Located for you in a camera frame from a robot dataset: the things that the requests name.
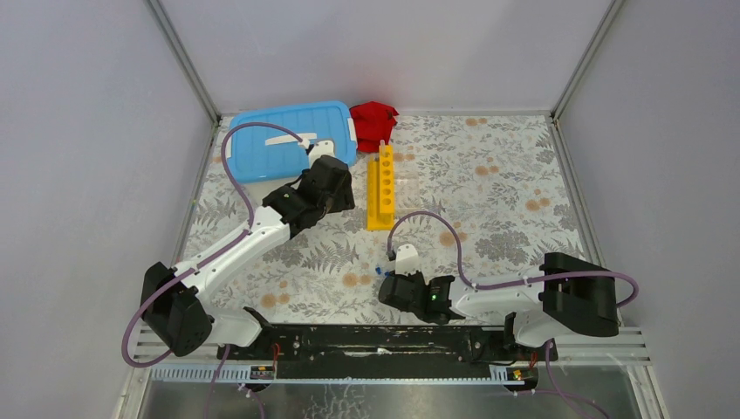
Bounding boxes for white plastic storage bin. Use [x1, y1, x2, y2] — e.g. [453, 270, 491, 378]
[243, 176, 298, 205]

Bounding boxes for blue plastic bin lid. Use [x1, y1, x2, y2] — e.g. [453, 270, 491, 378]
[225, 100, 357, 184]

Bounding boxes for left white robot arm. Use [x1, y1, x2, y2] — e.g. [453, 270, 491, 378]
[140, 155, 354, 359]

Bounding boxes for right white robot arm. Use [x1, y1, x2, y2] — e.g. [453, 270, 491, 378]
[378, 252, 620, 360]

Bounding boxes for yellow test tube rack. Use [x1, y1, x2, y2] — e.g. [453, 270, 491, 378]
[367, 144, 395, 231]

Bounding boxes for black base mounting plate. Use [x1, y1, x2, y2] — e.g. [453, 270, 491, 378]
[216, 324, 558, 381]

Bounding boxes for red cloth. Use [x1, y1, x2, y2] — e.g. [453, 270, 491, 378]
[349, 101, 399, 153]

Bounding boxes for clear plastic tube rack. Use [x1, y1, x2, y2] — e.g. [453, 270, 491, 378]
[394, 172, 422, 216]

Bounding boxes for floral patterned table mat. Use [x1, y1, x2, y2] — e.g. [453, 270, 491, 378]
[212, 115, 590, 324]

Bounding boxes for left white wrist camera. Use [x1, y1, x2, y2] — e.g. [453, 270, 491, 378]
[306, 140, 335, 168]

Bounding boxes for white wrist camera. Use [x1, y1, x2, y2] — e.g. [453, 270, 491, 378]
[306, 140, 335, 168]
[389, 244, 421, 277]

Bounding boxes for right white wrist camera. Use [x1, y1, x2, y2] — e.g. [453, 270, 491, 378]
[389, 244, 421, 277]

